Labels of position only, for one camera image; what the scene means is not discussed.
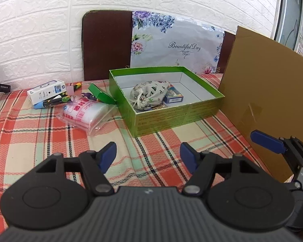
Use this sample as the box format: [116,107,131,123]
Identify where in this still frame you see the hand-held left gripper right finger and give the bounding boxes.
[180,142,262,196]

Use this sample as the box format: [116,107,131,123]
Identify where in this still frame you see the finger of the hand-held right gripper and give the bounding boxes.
[251,130,303,170]

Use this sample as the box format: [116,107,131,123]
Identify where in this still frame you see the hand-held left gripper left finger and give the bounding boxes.
[35,142,117,196]

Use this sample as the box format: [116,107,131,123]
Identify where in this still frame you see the green cardboard box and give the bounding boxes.
[109,66,225,138]

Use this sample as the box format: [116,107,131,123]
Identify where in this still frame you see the clear plastic bag pack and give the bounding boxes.
[57,97,117,135]

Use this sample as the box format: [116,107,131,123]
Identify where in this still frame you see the purple toy figure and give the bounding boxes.
[81,92,100,102]

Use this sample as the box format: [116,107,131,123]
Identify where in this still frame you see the blue capped marker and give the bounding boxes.
[33,96,75,109]

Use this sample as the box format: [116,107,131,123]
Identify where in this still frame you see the white power bank box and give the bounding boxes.
[27,80,65,105]

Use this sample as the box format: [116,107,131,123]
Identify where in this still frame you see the brown cardboard sheet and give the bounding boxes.
[218,26,303,183]

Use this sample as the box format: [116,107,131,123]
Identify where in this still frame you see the small green box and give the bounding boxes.
[88,83,117,105]

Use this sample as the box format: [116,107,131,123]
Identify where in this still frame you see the blue card box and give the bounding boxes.
[164,86,184,104]

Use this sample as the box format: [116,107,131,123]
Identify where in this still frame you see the plaid tablecloth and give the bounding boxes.
[0,73,293,235]

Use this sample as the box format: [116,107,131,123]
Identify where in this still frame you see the dark brown chair back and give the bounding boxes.
[82,10,236,81]

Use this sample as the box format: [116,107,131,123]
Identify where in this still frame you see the floral Beautiful Day bag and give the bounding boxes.
[129,10,225,75]

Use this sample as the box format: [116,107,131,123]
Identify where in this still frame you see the black device on stand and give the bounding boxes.
[0,67,12,96]

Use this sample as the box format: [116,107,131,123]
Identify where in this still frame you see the floral drawstring pouch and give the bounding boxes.
[130,81,171,110]

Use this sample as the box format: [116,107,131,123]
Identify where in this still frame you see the window frame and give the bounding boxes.
[274,0,303,63]

